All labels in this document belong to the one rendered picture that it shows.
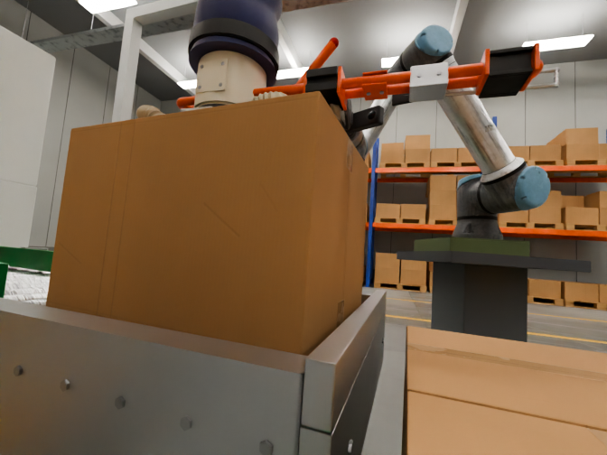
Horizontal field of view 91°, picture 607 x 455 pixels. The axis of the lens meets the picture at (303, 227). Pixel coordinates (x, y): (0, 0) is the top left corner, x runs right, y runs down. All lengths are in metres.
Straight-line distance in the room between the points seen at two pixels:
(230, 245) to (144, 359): 0.20
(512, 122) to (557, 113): 1.03
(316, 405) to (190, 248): 0.34
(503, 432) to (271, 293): 0.30
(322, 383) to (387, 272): 7.47
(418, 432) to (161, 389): 0.26
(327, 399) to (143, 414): 0.21
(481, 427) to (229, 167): 0.47
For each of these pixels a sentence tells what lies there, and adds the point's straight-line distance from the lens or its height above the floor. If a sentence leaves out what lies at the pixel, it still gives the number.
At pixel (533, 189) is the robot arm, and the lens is 1.31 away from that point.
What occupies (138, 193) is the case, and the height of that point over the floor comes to 0.80.
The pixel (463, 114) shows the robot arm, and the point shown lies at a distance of 1.26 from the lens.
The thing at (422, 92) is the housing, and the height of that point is 1.05.
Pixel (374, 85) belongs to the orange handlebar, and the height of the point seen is 1.06.
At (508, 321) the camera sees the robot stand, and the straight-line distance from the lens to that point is 1.41.
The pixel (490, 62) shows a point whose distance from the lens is 0.72.
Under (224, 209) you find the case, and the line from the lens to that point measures 0.51.
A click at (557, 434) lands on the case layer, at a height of 0.54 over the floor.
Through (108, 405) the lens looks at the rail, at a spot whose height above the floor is 0.52.
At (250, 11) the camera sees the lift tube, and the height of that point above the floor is 1.25.
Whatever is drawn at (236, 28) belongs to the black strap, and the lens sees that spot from 0.81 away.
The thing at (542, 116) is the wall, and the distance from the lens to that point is 10.55.
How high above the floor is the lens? 0.70
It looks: 5 degrees up
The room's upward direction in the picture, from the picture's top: 4 degrees clockwise
